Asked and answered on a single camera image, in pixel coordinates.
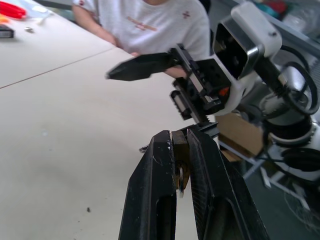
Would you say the red plastic object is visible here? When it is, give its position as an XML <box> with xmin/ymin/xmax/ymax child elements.
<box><xmin>0</xmin><ymin>3</ymin><xmax>27</xmax><ymax>20</ymax></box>

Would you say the brown cardboard box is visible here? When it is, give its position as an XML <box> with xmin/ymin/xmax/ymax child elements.
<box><xmin>214</xmin><ymin>112</ymin><xmax>266</xmax><ymax>162</ymax></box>

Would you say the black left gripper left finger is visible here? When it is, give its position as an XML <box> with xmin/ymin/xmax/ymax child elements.
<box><xmin>118</xmin><ymin>129</ymin><xmax>177</xmax><ymax>240</ymax></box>

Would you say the brown key fob with ring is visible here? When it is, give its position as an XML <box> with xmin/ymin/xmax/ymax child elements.
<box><xmin>170</xmin><ymin>130</ymin><xmax>192</xmax><ymax>192</ymax></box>

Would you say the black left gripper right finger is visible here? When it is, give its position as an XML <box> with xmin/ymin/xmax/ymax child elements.
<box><xmin>186</xmin><ymin>128</ymin><xmax>270</xmax><ymax>240</ymax></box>

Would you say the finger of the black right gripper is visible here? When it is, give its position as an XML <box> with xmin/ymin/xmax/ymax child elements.
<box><xmin>104</xmin><ymin>51</ymin><xmax>185</xmax><ymax>82</ymax></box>
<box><xmin>139</xmin><ymin>121</ymin><xmax>219</xmax><ymax>154</ymax></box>

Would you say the silver padlock key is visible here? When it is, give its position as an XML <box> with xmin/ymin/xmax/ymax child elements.
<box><xmin>175</xmin><ymin>165</ymin><xmax>187</xmax><ymax>200</ymax></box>

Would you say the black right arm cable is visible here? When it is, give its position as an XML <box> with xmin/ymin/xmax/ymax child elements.
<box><xmin>276</xmin><ymin>45</ymin><xmax>320</xmax><ymax>116</ymax></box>

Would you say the person in white t-shirt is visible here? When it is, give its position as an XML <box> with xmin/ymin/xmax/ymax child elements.
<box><xmin>71</xmin><ymin>0</ymin><xmax>211</xmax><ymax>79</ymax></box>

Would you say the white metal frame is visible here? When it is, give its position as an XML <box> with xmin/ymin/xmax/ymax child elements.
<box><xmin>241</xmin><ymin>144</ymin><xmax>285</xmax><ymax>189</ymax></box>

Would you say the black rectangular box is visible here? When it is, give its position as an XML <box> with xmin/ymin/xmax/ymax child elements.
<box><xmin>0</xmin><ymin>24</ymin><xmax>15</xmax><ymax>40</ymax></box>

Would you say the thin silver metal tool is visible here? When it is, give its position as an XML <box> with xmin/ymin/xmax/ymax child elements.
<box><xmin>37</xmin><ymin>12</ymin><xmax>55</xmax><ymax>26</ymax></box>

